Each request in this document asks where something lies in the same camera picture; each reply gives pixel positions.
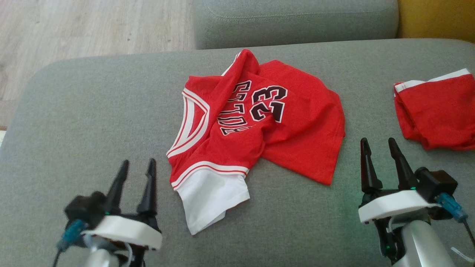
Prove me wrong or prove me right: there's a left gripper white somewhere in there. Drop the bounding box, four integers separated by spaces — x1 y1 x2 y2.
82 158 163 251

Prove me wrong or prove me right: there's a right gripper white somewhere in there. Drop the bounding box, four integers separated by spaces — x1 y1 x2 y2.
358 137 441 224

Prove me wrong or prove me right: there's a red shorts white trim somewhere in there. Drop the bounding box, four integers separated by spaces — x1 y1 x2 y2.
393 68 475 152

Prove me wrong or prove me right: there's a red basketball jersey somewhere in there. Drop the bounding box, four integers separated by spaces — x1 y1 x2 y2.
166 49 347 236

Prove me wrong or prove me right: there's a grey sofa seat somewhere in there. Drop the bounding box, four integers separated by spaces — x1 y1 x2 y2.
0 38 475 267

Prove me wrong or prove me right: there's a mustard yellow cushion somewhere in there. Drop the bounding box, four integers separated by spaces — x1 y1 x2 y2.
397 0 475 43

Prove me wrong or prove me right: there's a grey sofa back cushion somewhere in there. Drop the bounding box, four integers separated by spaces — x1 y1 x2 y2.
193 0 400 51

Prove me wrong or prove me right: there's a right black cable blue plug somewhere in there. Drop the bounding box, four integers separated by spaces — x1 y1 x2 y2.
436 192 475 248

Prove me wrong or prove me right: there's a black cable blue plug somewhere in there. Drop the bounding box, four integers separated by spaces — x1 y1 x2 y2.
436 192 475 248
52 218 88 267

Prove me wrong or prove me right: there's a left black cable blue plug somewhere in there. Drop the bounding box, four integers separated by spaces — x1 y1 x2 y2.
52 218 88 267

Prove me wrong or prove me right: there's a right white cable tag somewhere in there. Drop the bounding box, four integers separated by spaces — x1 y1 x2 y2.
451 246 474 263

